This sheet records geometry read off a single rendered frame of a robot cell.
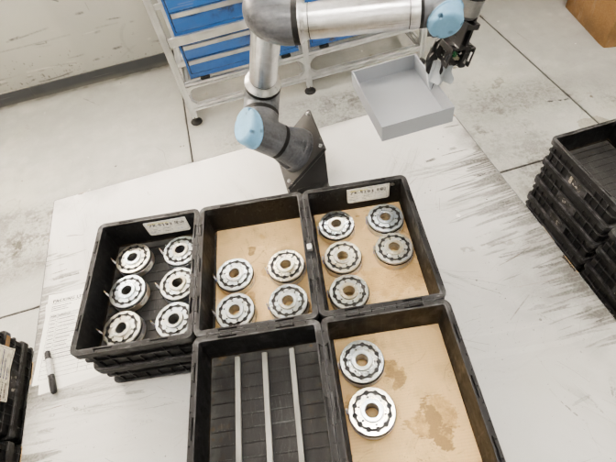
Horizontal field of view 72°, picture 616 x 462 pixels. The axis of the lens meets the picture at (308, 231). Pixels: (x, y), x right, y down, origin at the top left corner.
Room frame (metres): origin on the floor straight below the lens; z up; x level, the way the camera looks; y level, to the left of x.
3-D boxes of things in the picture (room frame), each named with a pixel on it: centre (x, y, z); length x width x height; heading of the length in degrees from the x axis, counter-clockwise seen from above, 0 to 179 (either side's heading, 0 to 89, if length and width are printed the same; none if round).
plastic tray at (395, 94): (0.99, -0.33, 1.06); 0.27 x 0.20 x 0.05; 5
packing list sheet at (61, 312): (0.65, 0.76, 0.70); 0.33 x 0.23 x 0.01; 6
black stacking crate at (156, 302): (0.65, 0.45, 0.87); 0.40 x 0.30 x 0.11; 178
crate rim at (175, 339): (0.65, 0.45, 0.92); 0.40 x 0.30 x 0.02; 178
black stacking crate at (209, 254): (0.64, 0.15, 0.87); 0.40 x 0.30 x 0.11; 178
